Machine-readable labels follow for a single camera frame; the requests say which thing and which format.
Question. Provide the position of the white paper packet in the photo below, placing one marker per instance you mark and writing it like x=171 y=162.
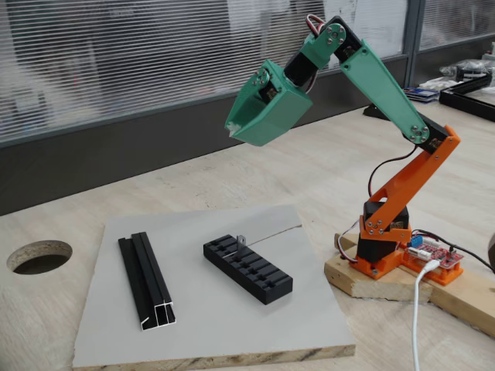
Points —
x=435 y=83

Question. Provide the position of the stack of blue cards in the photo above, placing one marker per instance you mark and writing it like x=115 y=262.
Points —
x=419 y=94

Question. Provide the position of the black slotted holder block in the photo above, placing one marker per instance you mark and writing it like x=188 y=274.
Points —
x=267 y=286

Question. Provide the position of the clear plastic bag with parts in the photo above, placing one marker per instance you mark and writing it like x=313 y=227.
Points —
x=468 y=67

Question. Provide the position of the dark aluminium profile rail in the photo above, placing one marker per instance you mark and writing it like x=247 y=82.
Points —
x=139 y=270

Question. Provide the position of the long wooden plank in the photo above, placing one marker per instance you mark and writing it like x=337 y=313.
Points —
x=472 y=301

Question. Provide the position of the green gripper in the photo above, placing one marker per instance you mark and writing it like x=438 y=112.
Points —
x=271 y=123

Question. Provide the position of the small metal bracket piece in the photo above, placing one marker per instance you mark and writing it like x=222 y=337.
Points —
x=240 y=243

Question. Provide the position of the light wooden base block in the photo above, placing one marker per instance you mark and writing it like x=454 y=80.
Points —
x=371 y=288

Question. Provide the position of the black rectangular frame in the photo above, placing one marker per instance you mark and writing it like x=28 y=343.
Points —
x=464 y=100

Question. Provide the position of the red controller circuit board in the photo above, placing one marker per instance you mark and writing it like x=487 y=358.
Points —
x=444 y=257

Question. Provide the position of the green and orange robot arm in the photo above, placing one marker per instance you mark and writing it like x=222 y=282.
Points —
x=383 y=89

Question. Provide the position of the black folding stand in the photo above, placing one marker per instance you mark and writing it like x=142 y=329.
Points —
x=373 y=113

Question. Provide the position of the grey laminated wood board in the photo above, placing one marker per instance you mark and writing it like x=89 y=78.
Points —
x=216 y=328

